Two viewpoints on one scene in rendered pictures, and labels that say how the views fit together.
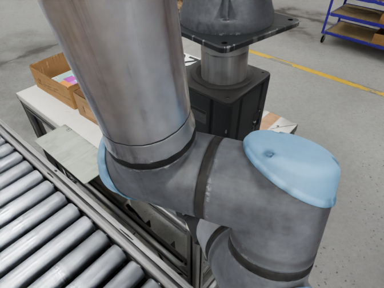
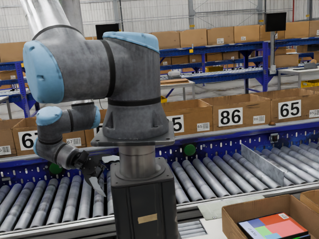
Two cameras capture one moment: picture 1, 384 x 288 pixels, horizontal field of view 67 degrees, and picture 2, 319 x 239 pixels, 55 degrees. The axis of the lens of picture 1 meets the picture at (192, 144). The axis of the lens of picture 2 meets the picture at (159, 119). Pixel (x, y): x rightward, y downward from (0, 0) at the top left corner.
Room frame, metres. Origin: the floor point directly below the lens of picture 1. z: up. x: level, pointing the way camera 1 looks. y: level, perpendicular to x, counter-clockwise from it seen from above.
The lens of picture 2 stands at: (1.23, -0.67, 1.43)
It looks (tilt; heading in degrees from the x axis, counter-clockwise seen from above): 13 degrees down; 131
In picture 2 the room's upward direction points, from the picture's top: 5 degrees counter-clockwise
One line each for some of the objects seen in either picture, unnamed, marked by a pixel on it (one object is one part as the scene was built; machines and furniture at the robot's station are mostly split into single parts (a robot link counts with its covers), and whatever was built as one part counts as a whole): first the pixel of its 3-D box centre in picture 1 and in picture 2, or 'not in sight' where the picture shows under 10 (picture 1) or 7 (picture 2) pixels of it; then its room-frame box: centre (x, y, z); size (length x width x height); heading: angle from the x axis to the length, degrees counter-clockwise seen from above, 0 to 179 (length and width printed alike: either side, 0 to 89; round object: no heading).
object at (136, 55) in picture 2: not in sight; (129, 65); (0.62, -0.07, 1.39); 0.17 x 0.15 x 0.18; 69
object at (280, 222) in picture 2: not in sight; (271, 228); (0.89, 0.27, 0.79); 0.19 x 0.14 x 0.02; 55
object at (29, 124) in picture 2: not in sight; (54, 132); (-0.47, 0.29, 0.97); 0.39 x 0.29 x 0.17; 50
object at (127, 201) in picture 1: (100, 182); not in sight; (0.85, 0.41, 0.41); 0.45 x 0.06 x 0.08; 49
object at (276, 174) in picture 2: not in sight; (259, 163); (0.61, 0.86, 0.76); 0.46 x 0.01 x 0.09; 140
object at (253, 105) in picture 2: not in sight; (233, 111); (0.29, 1.19, 0.96); 0.39 x 0.29 x 0.17; 50
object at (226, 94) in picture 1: (216, 127); (144, 217); (0.62, -0.07, 0.91); 0.26 x 0.26 x 0.33; 49
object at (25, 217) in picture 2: not in sight; (32, 204); (-0.16, -0.06, 0.72); 0.52 x 0.05 x 0.05; 140
